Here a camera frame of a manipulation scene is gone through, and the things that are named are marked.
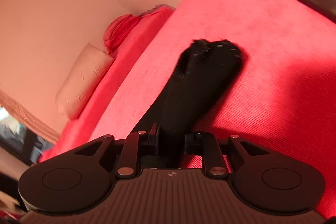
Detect folded red quilt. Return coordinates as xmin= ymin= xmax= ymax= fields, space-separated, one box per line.
xmin=103 ymin=14 xmax=141 ymax=54

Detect red bed sheet mattress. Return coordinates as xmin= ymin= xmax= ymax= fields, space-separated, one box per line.
xmin=40 ymin=5 xmax=174 ymax=162

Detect black pants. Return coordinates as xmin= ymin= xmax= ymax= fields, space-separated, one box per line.
xmin=134 ymin=39 xmax=243 ymax=169

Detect pink lace curtain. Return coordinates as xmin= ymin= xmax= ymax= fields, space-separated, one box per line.
xmin=1 ymin=90 xmax=60 ymax=144

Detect dark framed window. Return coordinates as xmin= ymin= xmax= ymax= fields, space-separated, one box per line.
xmin=1 ymin=107 xmax=54 ymax=165

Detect light pink pillow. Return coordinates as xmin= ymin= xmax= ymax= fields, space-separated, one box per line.
xmin=55 ymin=43 xmax=114 ymax=121

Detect pink blanket on bed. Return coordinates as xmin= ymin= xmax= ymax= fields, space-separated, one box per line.
xmin=91 ymin=0 xmax=335 ymax=218

